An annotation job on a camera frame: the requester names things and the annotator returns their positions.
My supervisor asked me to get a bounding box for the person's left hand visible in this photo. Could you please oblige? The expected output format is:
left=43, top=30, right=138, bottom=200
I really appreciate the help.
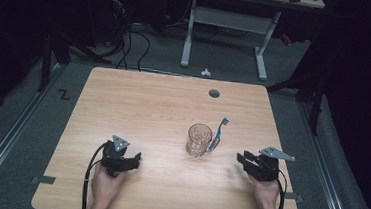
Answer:
left=88, top=162, right=129, bottom=209

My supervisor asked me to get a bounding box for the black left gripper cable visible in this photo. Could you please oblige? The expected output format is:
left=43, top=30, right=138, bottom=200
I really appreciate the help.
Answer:
left=79, top=139, right=108, bottom=209

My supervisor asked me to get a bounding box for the blue toothbrush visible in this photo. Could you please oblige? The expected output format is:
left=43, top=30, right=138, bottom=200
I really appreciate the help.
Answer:
left=207, top=115, right=231, bottom=154

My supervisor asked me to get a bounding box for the black metal stand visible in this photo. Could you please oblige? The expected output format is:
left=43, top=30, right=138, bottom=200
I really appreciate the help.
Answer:
left=36, top=26, right=114, bottom=99
left=263, top=57, right=329, bottom=137

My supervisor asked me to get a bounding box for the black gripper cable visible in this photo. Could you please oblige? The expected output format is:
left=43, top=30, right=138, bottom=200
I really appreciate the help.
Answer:
left=79, top=139, right=108, bottom=209
left=273, top=171, right=290, bottom=209

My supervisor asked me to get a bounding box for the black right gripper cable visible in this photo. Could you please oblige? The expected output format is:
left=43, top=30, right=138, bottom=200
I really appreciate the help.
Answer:
left=273, top=171, right=290, bottom=209

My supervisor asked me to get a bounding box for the small red object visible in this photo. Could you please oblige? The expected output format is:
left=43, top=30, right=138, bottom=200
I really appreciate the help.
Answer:
left=279, top=33, right=294, bottom=48

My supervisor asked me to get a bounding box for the clear glass mug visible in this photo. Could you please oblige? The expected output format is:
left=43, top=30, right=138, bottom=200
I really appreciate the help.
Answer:
left=184, top=122, right=222, bottom=160

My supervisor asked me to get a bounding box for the metal floor rail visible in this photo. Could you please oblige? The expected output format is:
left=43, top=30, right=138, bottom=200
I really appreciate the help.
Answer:
left=0, top=58, right=66, bottom=208
left=290, top=101, right=364, bottom=209

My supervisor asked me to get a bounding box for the grey table cable grommet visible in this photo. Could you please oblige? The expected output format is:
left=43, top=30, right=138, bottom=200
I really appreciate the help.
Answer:
left=207, top=88, right=222, bottom=100

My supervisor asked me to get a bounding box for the person's right hand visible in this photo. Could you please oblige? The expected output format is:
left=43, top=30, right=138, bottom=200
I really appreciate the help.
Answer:
left=245, top=174, right=283, bottom=209

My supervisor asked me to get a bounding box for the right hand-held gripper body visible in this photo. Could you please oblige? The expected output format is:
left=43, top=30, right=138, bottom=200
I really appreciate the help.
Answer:
left=252, top=144, right=297, bottom=185

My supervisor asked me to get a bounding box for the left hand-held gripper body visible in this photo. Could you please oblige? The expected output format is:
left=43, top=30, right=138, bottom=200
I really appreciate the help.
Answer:
left=99, top=133, right=132, bottom=179

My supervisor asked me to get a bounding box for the wooden desk with white frame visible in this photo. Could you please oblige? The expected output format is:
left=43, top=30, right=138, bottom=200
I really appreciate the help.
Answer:
left=179, top=0, right=326, bottom=86

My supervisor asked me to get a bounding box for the grey tape strip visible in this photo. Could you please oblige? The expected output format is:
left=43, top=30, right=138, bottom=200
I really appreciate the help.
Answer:
left=283, top=192, right=305, bottom=205
left=30, top=174, right=57, bottom=188

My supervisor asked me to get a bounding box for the black floor cable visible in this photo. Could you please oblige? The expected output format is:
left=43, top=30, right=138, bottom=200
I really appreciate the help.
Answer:
left=132, top=30, right=153, bottom=74
left=114, top=22, right=135, bottom=71

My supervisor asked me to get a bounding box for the dark equipment with red light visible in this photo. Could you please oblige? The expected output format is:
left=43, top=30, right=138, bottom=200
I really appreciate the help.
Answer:
left=106, top=0, right=134, bottom=49

